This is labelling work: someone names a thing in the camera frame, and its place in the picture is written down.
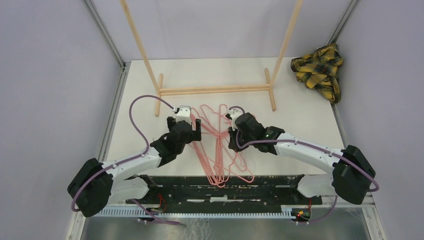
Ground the aluminium frame rail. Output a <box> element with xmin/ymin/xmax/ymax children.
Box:
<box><xmin>64</xmin><ymin>0</ymin><xmax>132</xmax><ymax>240</ymax></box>
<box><xmin>326</xmin><ymin>0</ymin><xmax>388</xmax><ymax>240</ymax></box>

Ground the aluminium frame rail left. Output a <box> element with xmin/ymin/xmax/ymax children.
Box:
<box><xmin>64</xmin><ymin>0</ymin><xmax>132</xmax><ymax>240</ymax></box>

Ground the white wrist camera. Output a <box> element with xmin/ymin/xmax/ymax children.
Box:
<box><xmin>175</xmin><ymin>105</ymin><xmax>192</xmax><ymax>125</ymax></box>
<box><xmin>225</xmin><ymin>108</ymin><xmax>244</xmax><ymax>131</ymax></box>

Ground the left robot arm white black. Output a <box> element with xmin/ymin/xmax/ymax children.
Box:
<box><xmin>67</xmin><ymin>117</ymin><xmax>202</xmax><ymax>218</ymax></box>

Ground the yellow plaid shirt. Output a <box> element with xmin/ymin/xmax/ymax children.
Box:
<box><xmin>290</xmin><ymin>43</ymin><xmax>344</xmax><ymax>104</ymax></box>

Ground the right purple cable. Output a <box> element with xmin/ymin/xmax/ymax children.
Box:
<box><xmin>228</xmin><ymin>105</ymin><xmax>380</xmax><ymax>193</ymax></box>

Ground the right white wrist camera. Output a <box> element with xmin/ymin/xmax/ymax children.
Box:
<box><xmin>225</xmin><ymin>108</ymin><xmax>244</xmax><ymax>131</ymax></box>

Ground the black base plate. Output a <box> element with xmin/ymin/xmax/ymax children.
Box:
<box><xmin>137</xmin><ymin>175</ymin><xmax>323</xmax><ymax>214</ymax></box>

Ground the purple cable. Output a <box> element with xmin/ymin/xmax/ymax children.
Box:
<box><xmin>71</xmin><ymin>95</ymin><xmax>176</xmax><ymax>213</ymax></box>
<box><xmin>228</xmin><ymin>105</ymin><xmax>380</xmax><ymax>193</ymax></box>

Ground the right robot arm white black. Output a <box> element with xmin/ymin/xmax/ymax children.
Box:
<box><xmin>225</xmin><ymin>108</ymin><xmax>380</xmax><ymax>205</ymax></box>

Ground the aluminium frame rail right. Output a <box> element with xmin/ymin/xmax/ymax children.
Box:
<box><xmin>326</xmin><ymin>0</ymin><xmax>388</xmax><ymax>240</ymax></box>

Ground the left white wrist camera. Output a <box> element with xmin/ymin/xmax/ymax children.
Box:
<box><xmin>175</xmin><ymin>105</ymin><xmax>192</xmax><ymax>125</ymax></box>

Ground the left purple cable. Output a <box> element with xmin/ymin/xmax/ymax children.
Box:
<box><xmin>71</xmin><ymin>95</ymin><xmax>176</xmax><ymax>213</ymax></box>

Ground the wooden clothes rack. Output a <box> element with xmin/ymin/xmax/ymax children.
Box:
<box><xmin>119</xmin><ymin>0</ymin><xmax>303</xmax><ymax>112</ymax></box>

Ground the white slotted cable duct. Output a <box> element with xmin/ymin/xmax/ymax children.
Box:
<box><xmin>94</xmin><ymin>206</ymin><xmax>295</xmax><ymax>220</ymax></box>

